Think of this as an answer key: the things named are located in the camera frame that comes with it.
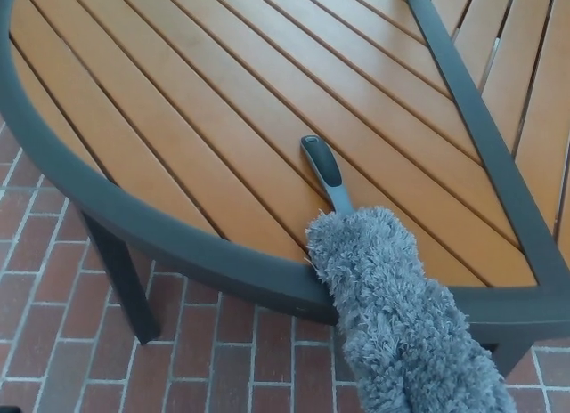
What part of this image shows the grey fluffy microfiber duster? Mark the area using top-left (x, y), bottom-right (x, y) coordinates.
top-left (299, 134), bottom-right (518, 413)

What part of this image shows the round wooden slat table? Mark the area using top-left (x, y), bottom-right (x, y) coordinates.
top-left (0, 0), bottom-right (570, 379)

